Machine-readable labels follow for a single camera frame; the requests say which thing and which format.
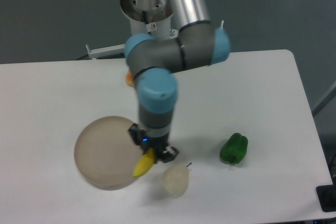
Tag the yellow banana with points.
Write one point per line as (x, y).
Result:
(145, 163)

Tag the black device at edge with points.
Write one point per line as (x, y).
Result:
(326, 196)

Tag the grey table leg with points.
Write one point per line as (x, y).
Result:
(324, 100)

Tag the white upright bracket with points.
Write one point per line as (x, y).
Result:
(221, 25)

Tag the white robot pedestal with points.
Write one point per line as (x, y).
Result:
(150, 16)

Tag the white metal bracket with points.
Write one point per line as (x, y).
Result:
(111, 52)

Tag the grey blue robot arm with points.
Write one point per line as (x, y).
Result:
(153, 63)

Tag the white pear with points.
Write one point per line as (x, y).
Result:
(175, 179)

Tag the beige round plate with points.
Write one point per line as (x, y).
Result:
(105, 154)

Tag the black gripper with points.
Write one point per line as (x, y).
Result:
(162, 151)

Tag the orange bread roll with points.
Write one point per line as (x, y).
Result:
(129, 80)

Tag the green bell pepper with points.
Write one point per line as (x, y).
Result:
(235, 149)

